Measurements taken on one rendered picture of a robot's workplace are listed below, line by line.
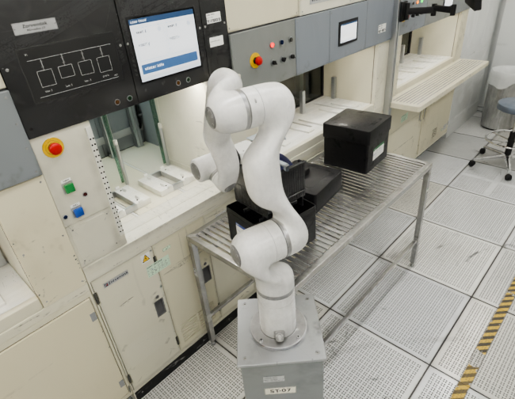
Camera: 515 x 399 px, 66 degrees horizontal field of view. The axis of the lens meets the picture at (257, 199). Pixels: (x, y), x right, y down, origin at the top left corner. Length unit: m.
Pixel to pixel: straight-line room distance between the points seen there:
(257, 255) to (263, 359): 0.39
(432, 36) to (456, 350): 2.97
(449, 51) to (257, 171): 3.52
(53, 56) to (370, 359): 1.95
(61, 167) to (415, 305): 2.03
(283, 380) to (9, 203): 1.03
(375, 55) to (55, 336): 2.45
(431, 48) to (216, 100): 3.62
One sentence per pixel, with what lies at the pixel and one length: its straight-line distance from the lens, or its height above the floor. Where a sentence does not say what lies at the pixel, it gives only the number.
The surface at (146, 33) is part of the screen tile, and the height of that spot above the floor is 1.63.
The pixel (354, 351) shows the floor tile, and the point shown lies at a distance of 2.30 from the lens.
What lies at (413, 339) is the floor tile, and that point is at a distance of 2.41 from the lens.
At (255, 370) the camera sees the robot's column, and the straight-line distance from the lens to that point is 1.35.
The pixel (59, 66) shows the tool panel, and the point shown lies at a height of 1.59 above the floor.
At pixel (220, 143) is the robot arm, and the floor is 1.34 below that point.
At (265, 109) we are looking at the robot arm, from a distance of 0.96.
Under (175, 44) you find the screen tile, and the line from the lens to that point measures 1.63.
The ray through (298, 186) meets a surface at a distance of 1.57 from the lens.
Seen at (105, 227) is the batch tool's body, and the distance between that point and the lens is 1.63.
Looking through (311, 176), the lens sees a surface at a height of 0.86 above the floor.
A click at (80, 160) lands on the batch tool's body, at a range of 1.50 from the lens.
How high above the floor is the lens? 1.82
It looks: 31 degrees down
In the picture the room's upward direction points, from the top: 5 degrees counter-clockwise
